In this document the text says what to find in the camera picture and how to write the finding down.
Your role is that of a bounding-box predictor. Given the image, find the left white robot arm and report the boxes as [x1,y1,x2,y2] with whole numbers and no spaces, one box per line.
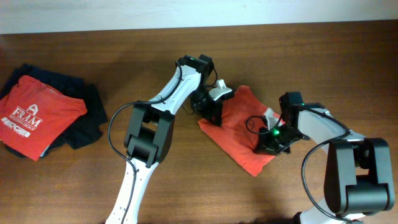
[106,55,222,223]

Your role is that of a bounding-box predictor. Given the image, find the folded dark navy garment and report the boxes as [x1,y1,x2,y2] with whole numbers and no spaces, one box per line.
[1,63,108,158]

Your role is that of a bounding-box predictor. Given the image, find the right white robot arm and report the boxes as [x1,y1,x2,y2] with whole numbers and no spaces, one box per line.
[256,101,395,223]

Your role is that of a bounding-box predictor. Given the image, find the folded red Fram t-shirt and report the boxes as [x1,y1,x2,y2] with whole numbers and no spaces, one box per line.
[1,75,87,161]

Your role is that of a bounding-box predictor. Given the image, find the orange McKinney Boyd soccer t-shirt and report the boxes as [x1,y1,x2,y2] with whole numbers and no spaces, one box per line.
[198,85,274,177]

